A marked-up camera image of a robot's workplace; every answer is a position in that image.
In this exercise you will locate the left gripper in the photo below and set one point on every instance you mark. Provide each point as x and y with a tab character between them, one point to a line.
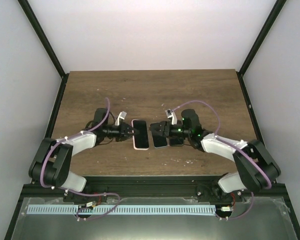
124	128

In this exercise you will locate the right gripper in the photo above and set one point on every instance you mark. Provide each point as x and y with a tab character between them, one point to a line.
164	125

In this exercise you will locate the pink phone case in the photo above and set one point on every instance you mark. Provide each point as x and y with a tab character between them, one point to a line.
140	149

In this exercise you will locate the silver phone black screen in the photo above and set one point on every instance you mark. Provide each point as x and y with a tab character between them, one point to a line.
176	142

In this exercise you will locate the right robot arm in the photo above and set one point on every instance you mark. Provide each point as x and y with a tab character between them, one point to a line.
256	168

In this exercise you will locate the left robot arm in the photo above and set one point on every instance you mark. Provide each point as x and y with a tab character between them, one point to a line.
51	164

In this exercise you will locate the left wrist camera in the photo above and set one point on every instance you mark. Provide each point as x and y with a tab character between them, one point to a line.
122	115

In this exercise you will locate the black aluminium frame rail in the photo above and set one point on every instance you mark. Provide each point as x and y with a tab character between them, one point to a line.
204	188

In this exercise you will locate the white slotted cable duct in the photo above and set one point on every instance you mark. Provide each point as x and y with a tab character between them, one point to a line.
196	210

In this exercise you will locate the left black frame post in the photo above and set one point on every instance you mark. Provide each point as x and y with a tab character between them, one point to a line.
33	20

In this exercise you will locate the black frame post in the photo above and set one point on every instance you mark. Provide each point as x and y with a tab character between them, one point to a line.
266	27
33	20

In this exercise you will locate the right black frame post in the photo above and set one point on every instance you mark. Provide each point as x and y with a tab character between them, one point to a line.
266	27

